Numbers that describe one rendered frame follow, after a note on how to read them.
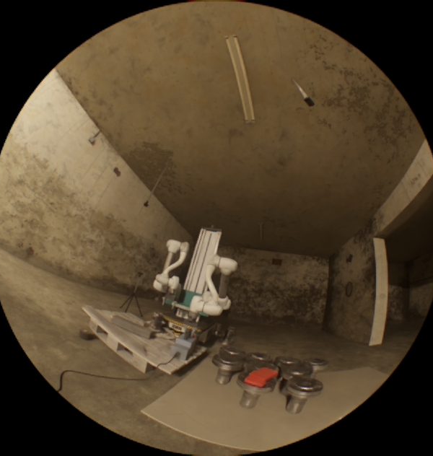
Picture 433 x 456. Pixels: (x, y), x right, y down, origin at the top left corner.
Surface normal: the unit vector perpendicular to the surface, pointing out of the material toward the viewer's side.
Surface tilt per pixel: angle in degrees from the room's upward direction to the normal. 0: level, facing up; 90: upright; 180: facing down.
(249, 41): 180
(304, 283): 90
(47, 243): 90
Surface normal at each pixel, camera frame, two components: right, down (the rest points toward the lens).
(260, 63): -0.24, 0.89
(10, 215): 0.94, 0.09
